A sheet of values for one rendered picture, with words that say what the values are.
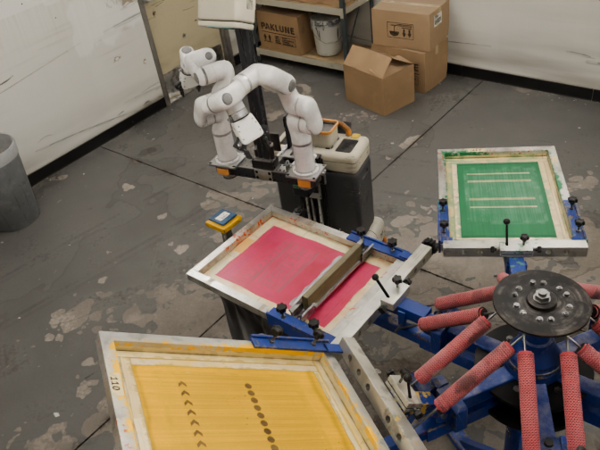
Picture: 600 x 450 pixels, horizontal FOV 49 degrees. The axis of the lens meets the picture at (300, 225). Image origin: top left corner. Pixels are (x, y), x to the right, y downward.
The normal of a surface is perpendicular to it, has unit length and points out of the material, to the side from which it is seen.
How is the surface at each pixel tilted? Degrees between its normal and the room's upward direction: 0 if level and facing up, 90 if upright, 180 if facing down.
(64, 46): 90
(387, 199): 0
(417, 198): 0
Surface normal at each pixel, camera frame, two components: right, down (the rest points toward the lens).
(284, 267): -0.12, -0.79
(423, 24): -0.54, 0.54
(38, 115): 0.78, 0.30
